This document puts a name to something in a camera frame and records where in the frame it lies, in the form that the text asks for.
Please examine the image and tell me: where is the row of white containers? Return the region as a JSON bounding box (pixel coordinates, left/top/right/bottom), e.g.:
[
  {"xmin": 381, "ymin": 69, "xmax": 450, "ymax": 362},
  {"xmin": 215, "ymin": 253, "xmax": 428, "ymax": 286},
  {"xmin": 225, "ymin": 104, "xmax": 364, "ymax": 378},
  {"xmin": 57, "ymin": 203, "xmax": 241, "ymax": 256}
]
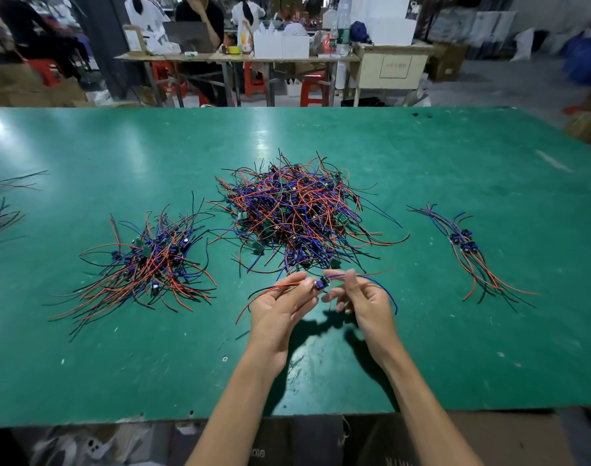
[{"xmin": 253, "ymin": 27, "xmax": 310, "ymax": 60}]

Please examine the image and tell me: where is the brown cardboard box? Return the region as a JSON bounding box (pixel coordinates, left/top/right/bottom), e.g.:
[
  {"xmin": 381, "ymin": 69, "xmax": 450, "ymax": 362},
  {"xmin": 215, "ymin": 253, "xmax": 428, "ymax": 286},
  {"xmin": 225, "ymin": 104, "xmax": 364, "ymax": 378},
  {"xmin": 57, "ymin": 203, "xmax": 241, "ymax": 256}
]
[{"xmin": 429, "ymin": 43, "xmax": 468, "ymax": 82}]

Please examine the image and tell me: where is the long wooden work table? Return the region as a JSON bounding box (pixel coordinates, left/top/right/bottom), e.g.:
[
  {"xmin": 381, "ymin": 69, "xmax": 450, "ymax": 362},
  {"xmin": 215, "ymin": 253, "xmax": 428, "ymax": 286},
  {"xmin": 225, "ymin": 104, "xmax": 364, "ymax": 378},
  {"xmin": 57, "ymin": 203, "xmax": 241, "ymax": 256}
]
[{"xmin": 116, "ymin": 51, "xmax": 435, "ymax": 107}]

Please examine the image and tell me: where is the cream cabinet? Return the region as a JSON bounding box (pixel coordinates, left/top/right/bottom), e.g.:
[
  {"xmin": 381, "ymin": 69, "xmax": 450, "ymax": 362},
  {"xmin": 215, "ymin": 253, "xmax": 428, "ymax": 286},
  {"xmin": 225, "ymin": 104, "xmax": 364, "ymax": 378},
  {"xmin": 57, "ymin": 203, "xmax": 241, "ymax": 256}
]
[{"xmin": 352, "ymin": 45, "xmax": 435, "ymax": 105}]

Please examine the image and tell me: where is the heap of blue bags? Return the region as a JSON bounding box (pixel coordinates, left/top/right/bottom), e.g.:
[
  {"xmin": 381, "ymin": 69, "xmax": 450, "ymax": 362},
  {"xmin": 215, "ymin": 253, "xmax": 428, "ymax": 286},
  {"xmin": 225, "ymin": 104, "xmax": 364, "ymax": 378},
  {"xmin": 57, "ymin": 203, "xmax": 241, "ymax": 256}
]
[{"xmin": 562, "ymin": 34, "xmax": 591, "ymax": 86}]

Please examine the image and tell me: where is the single thin dark wire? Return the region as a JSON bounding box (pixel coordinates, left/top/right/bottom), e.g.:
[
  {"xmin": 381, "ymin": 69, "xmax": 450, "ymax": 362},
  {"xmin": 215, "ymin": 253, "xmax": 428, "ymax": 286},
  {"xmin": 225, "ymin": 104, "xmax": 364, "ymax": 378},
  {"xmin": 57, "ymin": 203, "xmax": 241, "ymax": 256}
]
[{"xmin": 0, "ymin": 170, "xmax": 49, "ymax": 190}]

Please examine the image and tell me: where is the grey laptop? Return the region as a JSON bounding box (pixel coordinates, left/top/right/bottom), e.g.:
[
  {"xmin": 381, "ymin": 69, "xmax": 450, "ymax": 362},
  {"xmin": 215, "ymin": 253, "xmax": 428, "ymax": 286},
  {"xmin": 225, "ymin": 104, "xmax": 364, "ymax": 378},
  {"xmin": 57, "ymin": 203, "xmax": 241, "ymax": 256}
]
[{"xmin": 162, "ymin": 22, "xmax": 212, "ymax": 52}]

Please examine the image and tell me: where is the person's left forearm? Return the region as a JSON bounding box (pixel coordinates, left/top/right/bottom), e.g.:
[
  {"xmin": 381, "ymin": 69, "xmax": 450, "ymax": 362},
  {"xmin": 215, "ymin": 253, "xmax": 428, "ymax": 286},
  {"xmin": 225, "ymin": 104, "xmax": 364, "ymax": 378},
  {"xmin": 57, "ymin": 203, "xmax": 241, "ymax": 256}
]
[{"xmin": 187, "ymin": 362, "xmax": 282, "ymax": 466}]

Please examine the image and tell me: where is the row of cardboard boxes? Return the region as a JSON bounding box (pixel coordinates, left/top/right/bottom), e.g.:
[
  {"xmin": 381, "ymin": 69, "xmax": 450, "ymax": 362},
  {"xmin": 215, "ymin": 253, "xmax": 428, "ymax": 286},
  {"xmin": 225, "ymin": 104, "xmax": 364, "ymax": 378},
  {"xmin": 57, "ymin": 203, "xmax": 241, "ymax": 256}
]
[{"xmin": 0, "ymin": 63, "xmax": 88, "ymax": 107}]

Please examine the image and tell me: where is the dark pillar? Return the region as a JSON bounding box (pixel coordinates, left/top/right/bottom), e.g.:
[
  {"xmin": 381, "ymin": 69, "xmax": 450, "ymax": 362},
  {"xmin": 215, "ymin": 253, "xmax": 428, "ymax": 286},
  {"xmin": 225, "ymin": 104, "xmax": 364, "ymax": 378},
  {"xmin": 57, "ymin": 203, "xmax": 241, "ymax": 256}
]
[{"xmin": 72, "ymin": 0, "xmax": 146, "ymax": 93}]

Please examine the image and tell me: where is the stack of white boxes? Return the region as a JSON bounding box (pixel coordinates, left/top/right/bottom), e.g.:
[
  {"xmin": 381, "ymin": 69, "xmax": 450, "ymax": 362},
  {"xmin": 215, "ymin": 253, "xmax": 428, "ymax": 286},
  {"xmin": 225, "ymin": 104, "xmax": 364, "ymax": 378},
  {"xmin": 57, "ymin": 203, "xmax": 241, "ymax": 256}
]
[{"xmin": 351, "ymin": 0, "xmax": 418, "ymax": 47}]

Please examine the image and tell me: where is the red plastic stool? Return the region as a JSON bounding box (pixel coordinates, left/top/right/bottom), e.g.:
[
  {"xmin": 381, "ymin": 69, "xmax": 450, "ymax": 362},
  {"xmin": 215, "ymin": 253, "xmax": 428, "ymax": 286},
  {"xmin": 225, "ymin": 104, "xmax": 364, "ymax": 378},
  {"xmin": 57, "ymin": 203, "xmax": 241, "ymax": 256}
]
[
  {"xmin": 242, "ymin": 61, "xmax": 268, "ymax": 97},
  {"xmin": 26, "ymin": 60, "xmax": 64, "ymax": 85},
  {"xmin": 152, "ymin": 61, "xmax": 180, "ymax": 98},
  {"xmin": 298, "ymin": 72, "xmax": 330, "ymax": 107}
]

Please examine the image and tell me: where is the person's left hand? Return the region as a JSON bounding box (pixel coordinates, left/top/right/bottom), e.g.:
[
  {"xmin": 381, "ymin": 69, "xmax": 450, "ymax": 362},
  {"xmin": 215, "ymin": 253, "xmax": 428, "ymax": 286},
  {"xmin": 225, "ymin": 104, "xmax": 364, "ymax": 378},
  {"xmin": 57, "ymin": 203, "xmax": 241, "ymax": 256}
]
[{"xmin": 245, "ymin": 271, "xmax": 321, "ymax": 375}]

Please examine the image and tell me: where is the person's right hand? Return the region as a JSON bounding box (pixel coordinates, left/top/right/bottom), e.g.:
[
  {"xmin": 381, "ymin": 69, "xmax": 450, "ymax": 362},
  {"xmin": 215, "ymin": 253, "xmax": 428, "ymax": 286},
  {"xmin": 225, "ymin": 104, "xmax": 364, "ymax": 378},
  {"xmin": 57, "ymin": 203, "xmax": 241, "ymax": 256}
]
[{"xmin": 321, "ymin": 269, "xmax": 406, "ymax": 370}]

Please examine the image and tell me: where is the person's right forearm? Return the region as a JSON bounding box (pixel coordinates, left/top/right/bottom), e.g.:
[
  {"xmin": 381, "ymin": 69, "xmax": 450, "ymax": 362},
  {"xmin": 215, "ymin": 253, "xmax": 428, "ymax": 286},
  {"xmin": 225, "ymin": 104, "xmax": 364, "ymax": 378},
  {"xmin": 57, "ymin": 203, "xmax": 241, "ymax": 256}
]
[{"xmin": 376, "ymin": 349, "xmax": 483, "ymax": 466}]

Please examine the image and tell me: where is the pile of wires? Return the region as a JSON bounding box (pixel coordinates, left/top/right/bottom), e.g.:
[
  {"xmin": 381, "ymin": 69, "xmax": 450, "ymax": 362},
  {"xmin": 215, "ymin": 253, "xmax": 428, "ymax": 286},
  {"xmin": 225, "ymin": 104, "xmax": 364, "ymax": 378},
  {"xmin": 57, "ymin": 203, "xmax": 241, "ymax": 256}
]
[{"xmin": 213, "ymin": 153, "xmax": 410, "ymax": 278}]

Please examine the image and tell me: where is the dark blue bag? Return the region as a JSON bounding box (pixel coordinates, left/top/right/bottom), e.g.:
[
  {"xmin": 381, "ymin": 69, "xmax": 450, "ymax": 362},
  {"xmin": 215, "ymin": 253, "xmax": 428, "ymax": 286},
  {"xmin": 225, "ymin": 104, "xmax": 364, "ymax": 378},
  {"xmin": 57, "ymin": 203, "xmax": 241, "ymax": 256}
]
[{"xmin": 349, "ymin": 21, "xmax": 373, "ymax": 45}]

